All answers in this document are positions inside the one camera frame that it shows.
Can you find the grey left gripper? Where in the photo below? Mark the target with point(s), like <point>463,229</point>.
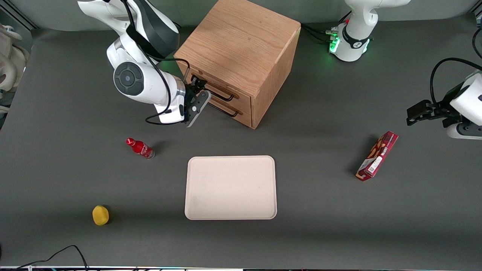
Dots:
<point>443,109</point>

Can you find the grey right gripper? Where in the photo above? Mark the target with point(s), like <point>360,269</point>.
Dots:
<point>192,91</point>

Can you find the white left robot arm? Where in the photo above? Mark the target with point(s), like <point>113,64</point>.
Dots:
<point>354,45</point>

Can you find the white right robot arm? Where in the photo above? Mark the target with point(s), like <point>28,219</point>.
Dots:
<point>128,79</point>

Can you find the wooden two-drawer cabinet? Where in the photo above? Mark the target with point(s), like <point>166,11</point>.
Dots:
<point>241,41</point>

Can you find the red snack box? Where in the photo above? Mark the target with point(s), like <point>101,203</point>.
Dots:
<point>377,156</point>

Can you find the small red soda bottle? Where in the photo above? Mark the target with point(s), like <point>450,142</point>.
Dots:
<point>140,148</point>

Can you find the beige rectangular plastic tray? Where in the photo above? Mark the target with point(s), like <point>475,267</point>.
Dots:
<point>230,187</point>

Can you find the yellow toy fruit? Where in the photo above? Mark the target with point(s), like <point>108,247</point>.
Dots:
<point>100,215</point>

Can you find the beige plastic object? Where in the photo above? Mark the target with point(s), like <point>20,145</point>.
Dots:
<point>11,64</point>

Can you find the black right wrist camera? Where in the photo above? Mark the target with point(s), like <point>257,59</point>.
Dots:
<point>187,105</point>

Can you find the grey metal frame bar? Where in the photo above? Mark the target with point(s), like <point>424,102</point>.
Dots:
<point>475,14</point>
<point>19,17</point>

